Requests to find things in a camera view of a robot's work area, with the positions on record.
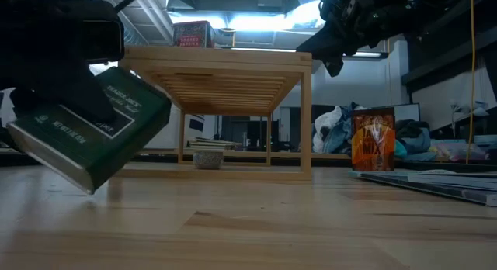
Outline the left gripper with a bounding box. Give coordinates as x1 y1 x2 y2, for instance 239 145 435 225
0 0 126 124

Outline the dark cloth pile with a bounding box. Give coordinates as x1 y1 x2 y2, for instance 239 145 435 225
394 119 432 157

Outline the Yellowstone picture book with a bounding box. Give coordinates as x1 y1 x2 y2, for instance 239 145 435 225
347 168 497 185
360 172 497 207

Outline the ceiling light panel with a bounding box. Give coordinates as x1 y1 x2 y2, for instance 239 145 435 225
169 0 325 33

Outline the orange taco mix packet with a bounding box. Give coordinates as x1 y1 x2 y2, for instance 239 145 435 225
350 106 397 172

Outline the thick yellow cable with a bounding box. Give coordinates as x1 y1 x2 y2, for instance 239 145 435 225
467 0 478 165

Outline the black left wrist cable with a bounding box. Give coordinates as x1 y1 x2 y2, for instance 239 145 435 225
112 0 145 13

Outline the stack of papers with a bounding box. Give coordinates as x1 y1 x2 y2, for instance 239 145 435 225
186 136 242 151

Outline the red-lidded smoked paprika tin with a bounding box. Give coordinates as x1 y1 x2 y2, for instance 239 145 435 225
172 20 216 49

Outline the white desk ornament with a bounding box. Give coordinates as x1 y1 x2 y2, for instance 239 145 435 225
449 99 491 127

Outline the white cloth pile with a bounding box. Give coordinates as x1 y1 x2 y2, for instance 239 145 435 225
312 105 342 154

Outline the pink and yellow cloth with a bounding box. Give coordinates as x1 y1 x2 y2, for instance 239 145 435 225
426 140 491 164

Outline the wooden slatted shelf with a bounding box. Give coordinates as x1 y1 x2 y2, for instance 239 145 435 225
118 44 314 182

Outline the grey monitor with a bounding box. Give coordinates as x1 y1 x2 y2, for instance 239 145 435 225
394 102 421 123

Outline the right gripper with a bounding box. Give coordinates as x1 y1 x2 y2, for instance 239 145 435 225
296 0 417 78

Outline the green black pepper tin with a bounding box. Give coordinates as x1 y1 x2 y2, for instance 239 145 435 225
6 66 172 196

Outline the teal cloth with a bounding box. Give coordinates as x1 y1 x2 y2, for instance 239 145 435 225
394 140 408 161

